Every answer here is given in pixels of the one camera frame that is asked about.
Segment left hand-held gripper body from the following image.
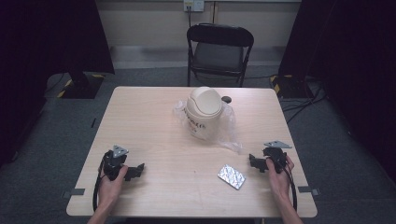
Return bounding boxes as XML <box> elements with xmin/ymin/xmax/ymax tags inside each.
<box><xmin>103</xmin><ymin>145</ymin><xmax>130</xmax><ymax>182</ymax></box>

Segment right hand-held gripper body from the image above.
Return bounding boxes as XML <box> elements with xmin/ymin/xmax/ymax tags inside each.
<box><xmin>262</xmin><ymin>140</ymin><xmax>293</xmax><ymax>174</ymax></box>

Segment person's right hand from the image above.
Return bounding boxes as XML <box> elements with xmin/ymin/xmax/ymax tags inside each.
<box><xmin>265</xmin><ymin>154</ymin><xmax>295</xmax><ymax>203</ymax></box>

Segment person's left hand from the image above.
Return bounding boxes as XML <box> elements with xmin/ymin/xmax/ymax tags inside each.
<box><xmin>98</xmin><ymin>164</ymin><xmax>129</xmax><ymax>211</ymax></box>

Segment silver foil packet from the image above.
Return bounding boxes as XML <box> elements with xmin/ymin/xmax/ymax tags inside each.
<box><xmin>217</xmin><ymin>163</ymin><xmax>248</xmax><ymax>191</ymax></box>

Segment clear plastic bag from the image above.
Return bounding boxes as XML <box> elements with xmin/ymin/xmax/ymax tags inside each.
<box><xmin>173</xmin><ymin>98</ymin><xmax>245</xmax><ymax>155</ymax></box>

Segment cream swing-lid trash bin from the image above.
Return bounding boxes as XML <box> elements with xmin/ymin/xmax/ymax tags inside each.
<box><xmin>185</xmin><ymin>86</ymin><xmax>224</xmax><ymax>141</ymax></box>

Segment black striped stand base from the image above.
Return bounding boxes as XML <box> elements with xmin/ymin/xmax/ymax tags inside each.
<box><xmin>56</xmin><ymin>72</ymin><xmax>106</xmax><ymax>100</ymax></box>
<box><xmin>269</xmin><ymin>74</ymin><xmax>313</xmax><ymax>100</ymax></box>

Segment black folding chair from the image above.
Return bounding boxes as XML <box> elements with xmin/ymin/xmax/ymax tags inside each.
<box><xmin>186</xmin><ymin>22</ymin><xmax>255</xmax><ymax>89</ymax></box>

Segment black curtain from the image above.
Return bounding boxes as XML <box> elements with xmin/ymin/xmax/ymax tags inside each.
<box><xmin>277</xmin><ymin>0</ymin><xmax>396</xmax><ymax>185</ymax></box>
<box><xmin>0</xmin><ymin>0</ymin><xmax>116</xmax><ymax>169</ymax></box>

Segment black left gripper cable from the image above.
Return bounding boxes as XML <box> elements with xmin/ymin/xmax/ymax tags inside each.
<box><xmin>92</xmin><ymin>152</ymin><xmax>108</xmax><ymax>213</ymax></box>

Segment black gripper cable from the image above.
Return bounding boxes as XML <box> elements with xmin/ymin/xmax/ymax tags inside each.
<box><xmin>92</xmin><ymin>152</ymin><xmax>108</xmax><ymax>213</ymax></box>
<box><xmin>279</xmin><ymin>161</ymin><xmax>298</xmax><ymax>213</ymax></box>

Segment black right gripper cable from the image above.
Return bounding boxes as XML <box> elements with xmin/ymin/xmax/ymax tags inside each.
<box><xmin>279</xmin><ymin>161</ymin><xmax>298</xmax><ymax>213</ymax></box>

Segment grey table bracket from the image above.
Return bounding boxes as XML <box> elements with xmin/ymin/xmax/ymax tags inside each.
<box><xmin>61</xmin><ymin>188</ymin><xmax>86</xmax><ymax>200</ymax></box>
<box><xmin>297</xmin><ymin>185</ymin><xmax>320</xmax><ymax>197</ymax></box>

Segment black floor cables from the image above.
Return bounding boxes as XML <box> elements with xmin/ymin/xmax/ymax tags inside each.
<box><xmin>280</xmin><ymin>78</ymin><xmax>329</xmax><ymax>124</ymax></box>

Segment white wall socket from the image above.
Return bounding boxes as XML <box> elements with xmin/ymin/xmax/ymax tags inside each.
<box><xmin>183</xmin><ymin>0</ymin><xmax>205</xmax><ymax>13</ymax></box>

